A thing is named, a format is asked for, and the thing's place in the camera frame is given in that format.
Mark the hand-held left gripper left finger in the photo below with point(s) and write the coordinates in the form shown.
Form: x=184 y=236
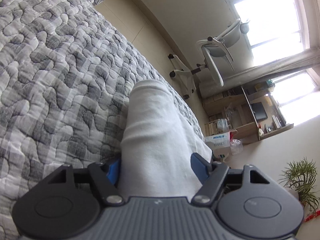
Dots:
x=113 y=171

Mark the black laptop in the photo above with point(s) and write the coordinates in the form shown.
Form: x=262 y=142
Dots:
x=258 y=111

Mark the window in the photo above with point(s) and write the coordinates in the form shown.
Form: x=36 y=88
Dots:
x=270 y=17
x=297 y=95

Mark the wooden desk with shelves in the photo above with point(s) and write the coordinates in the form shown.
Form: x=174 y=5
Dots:
x=247 y=130

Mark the potted green plant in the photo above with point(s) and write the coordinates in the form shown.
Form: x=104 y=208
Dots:
x=300 y=175

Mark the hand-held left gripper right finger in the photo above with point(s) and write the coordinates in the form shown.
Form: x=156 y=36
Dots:
x=200 y=165

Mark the white printed sweatshirt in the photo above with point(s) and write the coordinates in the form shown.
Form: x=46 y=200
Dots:
x=155 y=135

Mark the grey office chair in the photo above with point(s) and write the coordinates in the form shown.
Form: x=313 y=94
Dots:
x=220 y=50

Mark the clear plastic bag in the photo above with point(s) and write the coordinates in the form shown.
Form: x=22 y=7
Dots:
x=236 y=147

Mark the grey checked quilt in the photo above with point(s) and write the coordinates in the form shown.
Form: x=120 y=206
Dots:
x=62 y=67

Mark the white paper shopping bag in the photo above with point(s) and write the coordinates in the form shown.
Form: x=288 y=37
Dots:
x=220 y=142

